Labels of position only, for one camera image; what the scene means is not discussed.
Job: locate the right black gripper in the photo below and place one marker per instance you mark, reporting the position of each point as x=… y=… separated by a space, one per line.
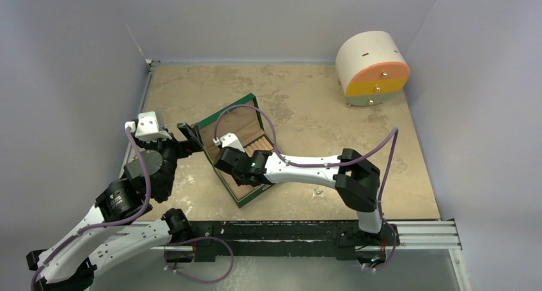
x=228 y=159

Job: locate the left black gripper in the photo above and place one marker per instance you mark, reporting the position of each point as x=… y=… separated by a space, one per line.
x=185 y=147

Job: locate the green jewelry box with lid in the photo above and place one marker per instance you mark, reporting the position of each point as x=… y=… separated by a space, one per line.
x=242 y=118

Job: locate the small silver earrings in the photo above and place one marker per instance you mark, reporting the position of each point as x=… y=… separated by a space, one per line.
x=317 y=193

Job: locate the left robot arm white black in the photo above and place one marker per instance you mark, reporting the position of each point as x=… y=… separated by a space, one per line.
x=89 y=248

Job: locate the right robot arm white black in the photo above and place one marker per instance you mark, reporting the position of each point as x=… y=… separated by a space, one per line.
x=357 y=184

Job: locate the round drawer cabinet cream orange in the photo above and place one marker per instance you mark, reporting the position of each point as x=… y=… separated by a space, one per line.
x=370 y=68

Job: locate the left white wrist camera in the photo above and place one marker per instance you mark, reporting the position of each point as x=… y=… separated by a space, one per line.
x=151 y=127

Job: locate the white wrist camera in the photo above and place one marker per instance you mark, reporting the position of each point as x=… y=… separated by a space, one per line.
x=151 y=127
x=229 y=140

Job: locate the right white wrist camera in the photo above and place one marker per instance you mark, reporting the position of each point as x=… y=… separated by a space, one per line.
x=229 y=140

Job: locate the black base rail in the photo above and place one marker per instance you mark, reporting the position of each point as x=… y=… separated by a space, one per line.
x=340 y=239

